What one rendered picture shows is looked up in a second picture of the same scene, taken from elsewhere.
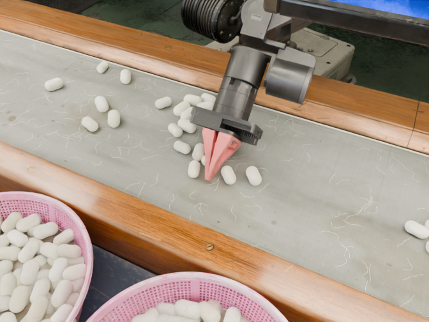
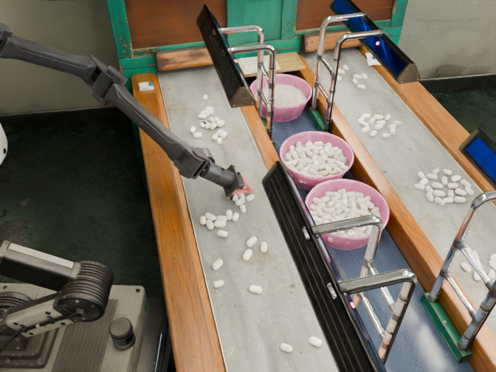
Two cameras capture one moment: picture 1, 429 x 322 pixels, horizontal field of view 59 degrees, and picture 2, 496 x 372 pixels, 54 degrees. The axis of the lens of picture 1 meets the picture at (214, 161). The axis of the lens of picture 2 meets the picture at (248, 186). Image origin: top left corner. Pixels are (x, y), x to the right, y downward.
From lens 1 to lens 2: 1.63 m
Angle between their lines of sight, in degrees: 81
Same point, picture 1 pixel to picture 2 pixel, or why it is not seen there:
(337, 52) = not seen: outside the picture
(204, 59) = (173, 236)
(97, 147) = (271, 237)
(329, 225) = (236, 159)
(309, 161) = not seen: hidden behind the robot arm
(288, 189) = not seen: hidden behind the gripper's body
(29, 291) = (333, 207)
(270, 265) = (269, 157)
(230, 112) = (232, 172)
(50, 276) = (325, 203)
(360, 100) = (160, 169)
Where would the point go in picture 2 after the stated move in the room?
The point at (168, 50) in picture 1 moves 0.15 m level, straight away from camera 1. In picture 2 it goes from (178, 257) to (138, 290)
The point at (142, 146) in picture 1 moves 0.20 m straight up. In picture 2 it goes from (254, 223) to (255, 176)
